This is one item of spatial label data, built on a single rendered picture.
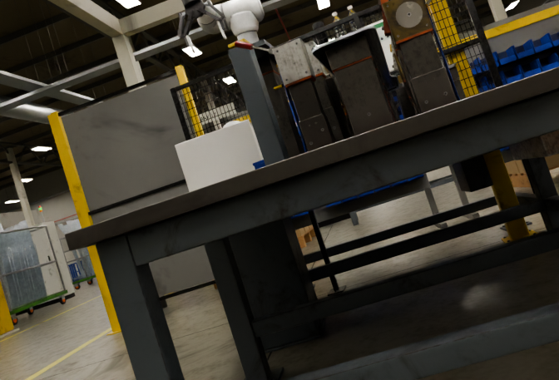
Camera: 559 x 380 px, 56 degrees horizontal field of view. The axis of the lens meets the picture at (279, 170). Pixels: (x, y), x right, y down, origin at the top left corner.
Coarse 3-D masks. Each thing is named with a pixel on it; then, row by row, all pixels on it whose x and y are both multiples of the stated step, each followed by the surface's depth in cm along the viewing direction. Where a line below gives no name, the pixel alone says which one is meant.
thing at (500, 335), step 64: (448, 128) 110; (512, 128) 108; (256, 192) 116; (320, 192) 114; (128, 256) 120; (320, 256) 354; (384, 256) 272; (512, 256) 182; (128, 320) 119; (256, 320) 195; (512, 320) 110
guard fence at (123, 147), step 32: (128, 96) 457; (160, 96) 453; (64, 128) 465; (96, 128) 461; (128, 128) 456; (160, 128) 452; (192, 128) 448; (96, 160) 460; (128, 160) 456; (160, 160) 452; (96, 192) 460; (128, 192) 455; (160, 192) 451; (96, 256) 456; (192, 256) 446; (160, 288) 450; (192, 288) 445
